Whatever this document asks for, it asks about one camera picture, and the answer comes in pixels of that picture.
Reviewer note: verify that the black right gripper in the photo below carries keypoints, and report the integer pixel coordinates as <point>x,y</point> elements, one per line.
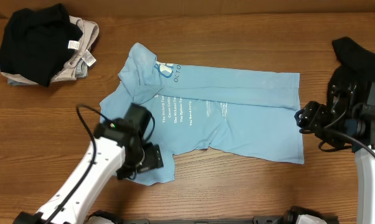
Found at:
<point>312,116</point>

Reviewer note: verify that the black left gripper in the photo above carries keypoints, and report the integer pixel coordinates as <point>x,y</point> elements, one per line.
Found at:
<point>153,156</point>

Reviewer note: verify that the light blue t-shirt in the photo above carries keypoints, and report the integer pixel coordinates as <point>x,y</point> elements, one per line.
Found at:
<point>244,112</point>

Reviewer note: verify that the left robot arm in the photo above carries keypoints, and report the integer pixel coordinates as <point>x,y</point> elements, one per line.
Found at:
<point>117,147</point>

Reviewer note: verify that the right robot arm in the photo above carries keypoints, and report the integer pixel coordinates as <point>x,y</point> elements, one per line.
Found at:
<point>347,121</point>

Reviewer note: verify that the black crumpled garment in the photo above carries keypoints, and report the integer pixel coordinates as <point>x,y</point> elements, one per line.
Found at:
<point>355,73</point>

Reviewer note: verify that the grey-blue folded garment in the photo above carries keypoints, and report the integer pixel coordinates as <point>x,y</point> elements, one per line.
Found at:
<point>79,71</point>

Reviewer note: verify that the beige folded garment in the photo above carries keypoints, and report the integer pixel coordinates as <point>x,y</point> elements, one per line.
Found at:
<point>82,46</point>

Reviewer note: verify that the black folded garment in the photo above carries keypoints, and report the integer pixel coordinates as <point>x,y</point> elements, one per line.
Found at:
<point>35,44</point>

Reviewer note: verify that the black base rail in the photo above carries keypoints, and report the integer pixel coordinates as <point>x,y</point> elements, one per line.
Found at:
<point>293,215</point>

